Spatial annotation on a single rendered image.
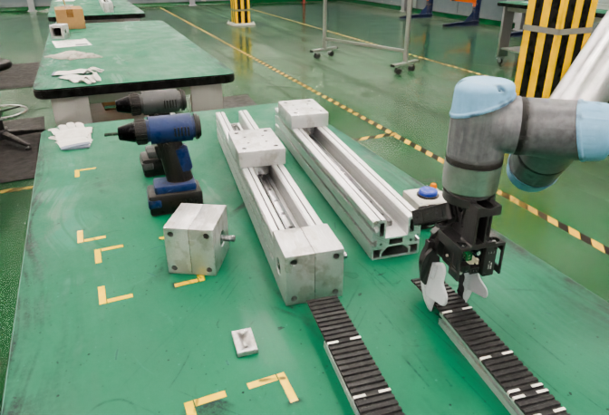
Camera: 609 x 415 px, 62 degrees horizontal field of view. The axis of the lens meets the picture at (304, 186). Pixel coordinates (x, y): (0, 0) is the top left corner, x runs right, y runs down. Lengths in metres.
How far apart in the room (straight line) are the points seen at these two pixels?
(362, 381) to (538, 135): 0.38
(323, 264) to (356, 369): 0.20
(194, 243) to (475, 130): 0.51
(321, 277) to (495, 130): 0.37
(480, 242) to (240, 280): 0.43
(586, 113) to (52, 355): 0.79
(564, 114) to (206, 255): 0.61
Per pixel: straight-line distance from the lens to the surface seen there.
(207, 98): 2.68
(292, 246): 0.84
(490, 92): 0.67
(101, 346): 0.85
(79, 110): 2.64
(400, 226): 1.02
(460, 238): 0.74
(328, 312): 0.80
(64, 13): 4.61
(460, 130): 0.68
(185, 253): 0.94
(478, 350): 0.78
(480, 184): 0.70
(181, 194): 1.16
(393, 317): 0.85
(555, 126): 0.69
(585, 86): 0.87
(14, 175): 3.79
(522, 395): 0.73
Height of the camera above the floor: 1.31
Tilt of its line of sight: 24 degrees down
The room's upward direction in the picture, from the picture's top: straight up
